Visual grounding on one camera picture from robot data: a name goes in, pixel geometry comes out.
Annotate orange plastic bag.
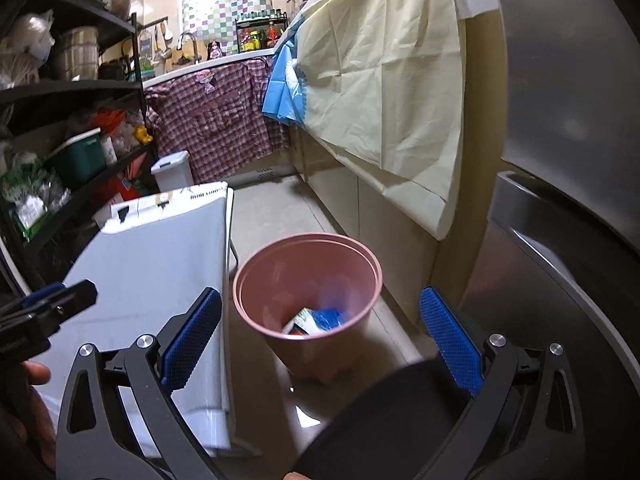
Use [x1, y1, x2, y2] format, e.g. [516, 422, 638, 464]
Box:
[95, 110, 126, 133]

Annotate black rounded object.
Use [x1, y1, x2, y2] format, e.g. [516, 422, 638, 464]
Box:
[295, 357, 481, 480]

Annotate metal pot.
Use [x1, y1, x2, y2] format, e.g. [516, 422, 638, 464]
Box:
[52, 26, 101, 81]

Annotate stainless steel refrigerator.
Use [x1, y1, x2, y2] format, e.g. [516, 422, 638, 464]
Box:
[460, 0, 640, 480]

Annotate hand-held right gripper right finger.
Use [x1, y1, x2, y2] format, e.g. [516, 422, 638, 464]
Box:
[419, 286, 586, 480]

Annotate white paper carton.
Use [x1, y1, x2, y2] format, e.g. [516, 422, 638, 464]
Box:
[282, 308, 316, 336]

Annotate person's left hand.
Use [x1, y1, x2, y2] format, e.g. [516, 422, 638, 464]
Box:
[0, 360, 57, 471]

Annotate white folding table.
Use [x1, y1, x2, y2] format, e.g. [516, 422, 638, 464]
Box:
[37, 182, 236, 456]

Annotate black shelf rack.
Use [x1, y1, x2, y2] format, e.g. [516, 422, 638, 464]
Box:
[0, 0, 161, 301]

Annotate black spice rack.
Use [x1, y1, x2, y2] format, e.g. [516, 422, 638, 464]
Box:
[235, 8, 291, 53]

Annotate pink plastic bucket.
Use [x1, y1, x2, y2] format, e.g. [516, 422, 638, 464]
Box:
[232, 232, 383, 386]

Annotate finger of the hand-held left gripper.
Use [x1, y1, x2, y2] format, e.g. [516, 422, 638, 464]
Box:
[17, 282, 68, 311]
[0, 280, 98, 341]

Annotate white metal table frame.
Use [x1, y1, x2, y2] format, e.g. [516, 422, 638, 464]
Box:
[226, 187, 242, 281]

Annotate blue plastic shoe cover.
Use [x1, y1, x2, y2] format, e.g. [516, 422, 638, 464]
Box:
[310, 307, 351, 333]

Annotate hanging kitchen utensils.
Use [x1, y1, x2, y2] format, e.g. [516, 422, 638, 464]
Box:
[150, 22, 173, 61]

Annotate green storage box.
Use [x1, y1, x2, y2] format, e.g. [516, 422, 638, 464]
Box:
[47, 128, 108, 186]

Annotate orange cardboard box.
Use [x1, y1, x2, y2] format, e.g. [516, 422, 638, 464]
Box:
[117, 172, 142, 201]

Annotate metal faucet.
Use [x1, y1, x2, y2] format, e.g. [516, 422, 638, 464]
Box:
[176, 31, 200, 63]

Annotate white kitchen countertop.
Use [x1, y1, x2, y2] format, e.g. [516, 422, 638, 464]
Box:
[142, 47, 278, 86]

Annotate plaid shirt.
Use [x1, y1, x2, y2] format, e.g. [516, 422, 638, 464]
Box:
[144, 57, 291, 185]

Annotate white plastic bag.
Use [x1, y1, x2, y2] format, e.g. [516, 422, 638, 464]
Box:
[0, 10, 56, 86]

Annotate white lidded trash bin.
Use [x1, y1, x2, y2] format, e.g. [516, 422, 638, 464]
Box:
[151, 151, 193, 193]

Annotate cream and blue cloth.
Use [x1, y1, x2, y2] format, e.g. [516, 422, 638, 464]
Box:
[262, 0, 501, 241]

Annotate green and white package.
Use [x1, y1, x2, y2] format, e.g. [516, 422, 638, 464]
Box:
[12, 195, 51, 238]

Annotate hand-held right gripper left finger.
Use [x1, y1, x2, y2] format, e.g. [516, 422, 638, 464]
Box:
[55, 287, 223, 480]

